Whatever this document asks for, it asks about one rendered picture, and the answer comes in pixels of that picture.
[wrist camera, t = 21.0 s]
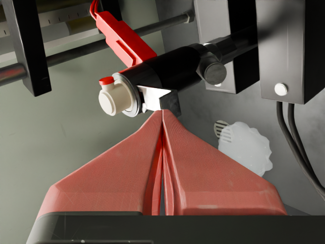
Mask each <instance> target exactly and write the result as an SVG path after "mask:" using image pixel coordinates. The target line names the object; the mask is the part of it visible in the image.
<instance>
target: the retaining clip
mask: <svg viewBox="0 0 325 244"><path fill-rule="evenodd" d="M135 86H136V88H137V90H138V92H143V96H144V100H145V101H141V110H142V111H143V112H144V113H145V112H147V111H148V110H153V111H155V110H159V108H158V103H157V98H159V97H161V96H162V95H164V94H166V93H168V92H170V91H172V90H174V89H168V88H161V87H154V86H148V85H141V84H136V85H135ZM174 92H177V90H174ZM176 94H177V95H178V93H176ZM177 95H176V97H177V98H176V99H177V101H178V103H179V98H178V96H177ZM178 103H177V105H179V106H178V107H179V112H180V113H179V116H181V109H180V104H178Z"/></svg>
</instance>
